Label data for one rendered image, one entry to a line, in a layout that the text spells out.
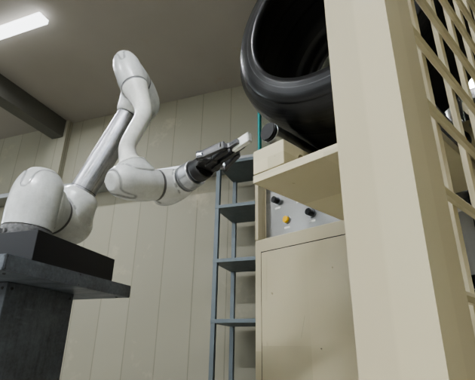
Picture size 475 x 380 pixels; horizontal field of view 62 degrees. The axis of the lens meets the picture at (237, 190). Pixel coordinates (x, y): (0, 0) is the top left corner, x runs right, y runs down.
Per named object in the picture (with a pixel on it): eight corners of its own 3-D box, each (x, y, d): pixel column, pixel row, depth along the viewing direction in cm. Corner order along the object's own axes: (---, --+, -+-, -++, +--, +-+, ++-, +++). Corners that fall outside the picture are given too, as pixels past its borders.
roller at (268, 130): (343, 186, 112) (343, 171, 113) (357, 184, 108) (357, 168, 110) (258, 142, 89) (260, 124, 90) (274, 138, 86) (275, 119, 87)
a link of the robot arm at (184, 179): (196, 171, 135) (207, 163, 131) (197, 194, 131) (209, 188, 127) (174, 162, 129) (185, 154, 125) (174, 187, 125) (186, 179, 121)
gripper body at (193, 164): (185, 157, 125) (204, 144, 120) (206, 166, 131) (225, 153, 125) (186, 178, 122) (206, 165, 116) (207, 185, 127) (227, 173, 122)
